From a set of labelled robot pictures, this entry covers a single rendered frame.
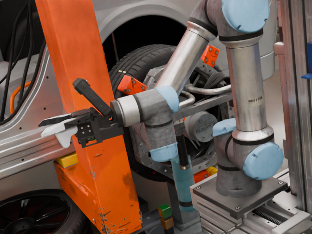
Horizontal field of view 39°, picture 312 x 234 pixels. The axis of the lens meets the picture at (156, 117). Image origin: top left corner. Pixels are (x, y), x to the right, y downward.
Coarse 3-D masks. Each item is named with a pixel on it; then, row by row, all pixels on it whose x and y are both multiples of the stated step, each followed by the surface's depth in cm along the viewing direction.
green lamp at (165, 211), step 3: (165, 204) 172; (159, 207) 171; (162, 207) 170; (165, 207) 170; (168, 207) 170; (159, 210) 170; (162, 210) 168; (165, 210) 169; (168, 210) 169; (159, 213) 171; (162, 213) 169; (165, 213) 169; (168, 213) 170; (171, 213) 170; (162, 216) 169; (165, 216) 169; (168, 216) 170
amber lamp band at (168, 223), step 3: (162, 219) 172; (168, 219) 171; (171, 219) 171; (162, 222) 172; (165, 222) 170; (168, 222) 171; (171, 222) 171; (162, 225) 173; (165, 225) 170; (168, 225) 171; (171, 225) 172; (165, 228) 171; (168, 228) 171
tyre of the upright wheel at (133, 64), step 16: (144, 48) 210; (160, 48) 202; (128, 64) 200; (144, 64) 193; (160, 64) 196; (112, 80) 202; (128, 128) 195; (128, 144) 197; (144, 176) 205; (160, 176) 209
